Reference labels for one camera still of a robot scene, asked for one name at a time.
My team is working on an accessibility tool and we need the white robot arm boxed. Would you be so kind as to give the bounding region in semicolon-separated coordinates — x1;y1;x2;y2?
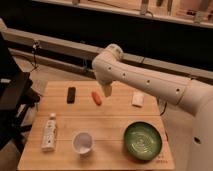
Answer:
92;44;213;171

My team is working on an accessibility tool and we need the black eraser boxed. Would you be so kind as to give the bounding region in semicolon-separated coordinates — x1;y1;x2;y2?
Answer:
67;87;76;104

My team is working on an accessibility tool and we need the white tube bottle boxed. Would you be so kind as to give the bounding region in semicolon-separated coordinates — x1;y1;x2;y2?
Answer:
41;113;57;152

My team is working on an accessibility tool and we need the white ceramic cup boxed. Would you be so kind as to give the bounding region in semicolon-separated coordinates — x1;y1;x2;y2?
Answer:
72;132;93;155

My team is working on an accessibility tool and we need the black chair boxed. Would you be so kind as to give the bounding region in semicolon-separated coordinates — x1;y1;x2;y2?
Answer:
0;33;40;152

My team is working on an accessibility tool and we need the black cable on wall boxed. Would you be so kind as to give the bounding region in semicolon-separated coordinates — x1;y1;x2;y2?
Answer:
31;40;41;73

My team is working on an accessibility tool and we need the green ceramic bowl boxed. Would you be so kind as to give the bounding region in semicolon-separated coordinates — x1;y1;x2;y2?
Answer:
124;122;162;161

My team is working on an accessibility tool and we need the orange carrot toy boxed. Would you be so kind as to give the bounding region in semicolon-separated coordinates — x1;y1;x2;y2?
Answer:
91;92;102;106

